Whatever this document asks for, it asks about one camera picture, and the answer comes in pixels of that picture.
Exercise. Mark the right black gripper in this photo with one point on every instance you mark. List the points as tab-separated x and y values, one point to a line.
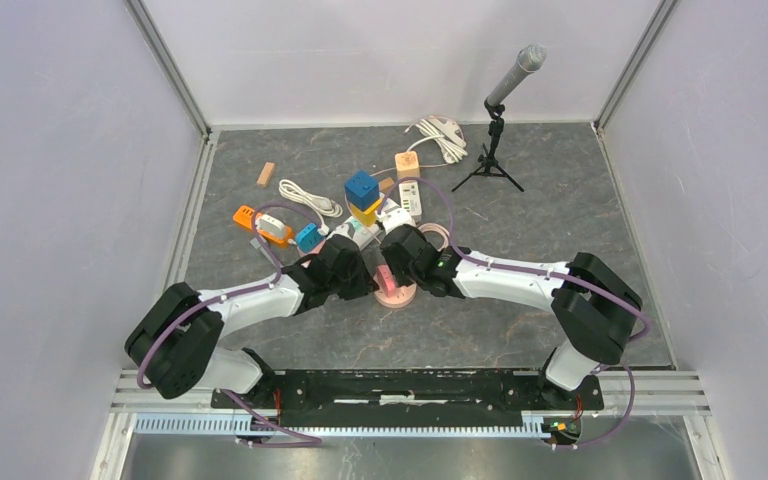
401	280

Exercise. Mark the white long power strip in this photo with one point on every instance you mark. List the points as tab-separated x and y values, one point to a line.
390	214

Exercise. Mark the white green small power strip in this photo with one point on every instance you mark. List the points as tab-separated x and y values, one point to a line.
410	199

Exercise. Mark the orange wooden cube socket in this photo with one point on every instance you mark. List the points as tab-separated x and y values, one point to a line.
407	165

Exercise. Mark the small brown wooden block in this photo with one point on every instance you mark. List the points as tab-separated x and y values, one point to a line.
385	185

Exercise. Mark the orange power strip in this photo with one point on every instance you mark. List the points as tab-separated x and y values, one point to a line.
273	230

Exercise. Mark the grey handheld microphone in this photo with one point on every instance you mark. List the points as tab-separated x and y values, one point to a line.
529	60

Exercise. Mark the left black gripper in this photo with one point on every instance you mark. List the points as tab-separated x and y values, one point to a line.
365	283

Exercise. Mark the small blue plug adapter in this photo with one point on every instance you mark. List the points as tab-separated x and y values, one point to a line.
308	238

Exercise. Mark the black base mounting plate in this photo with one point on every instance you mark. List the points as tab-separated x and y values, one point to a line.
484	397

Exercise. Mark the pink round socket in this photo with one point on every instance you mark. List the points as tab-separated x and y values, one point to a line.
403	297

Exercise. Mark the pink red plug adapter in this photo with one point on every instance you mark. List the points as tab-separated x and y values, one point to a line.
385	278

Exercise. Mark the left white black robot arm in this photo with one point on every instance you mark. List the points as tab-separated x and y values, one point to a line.
177	345

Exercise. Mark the black tripod microphone stand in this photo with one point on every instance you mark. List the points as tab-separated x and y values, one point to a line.
488	164

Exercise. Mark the yellow cube adapter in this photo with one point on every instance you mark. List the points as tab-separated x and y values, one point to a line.
366	217

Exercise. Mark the blue cube adapter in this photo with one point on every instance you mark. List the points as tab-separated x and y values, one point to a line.
361	190

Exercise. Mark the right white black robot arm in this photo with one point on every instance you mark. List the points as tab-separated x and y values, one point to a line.
596	309

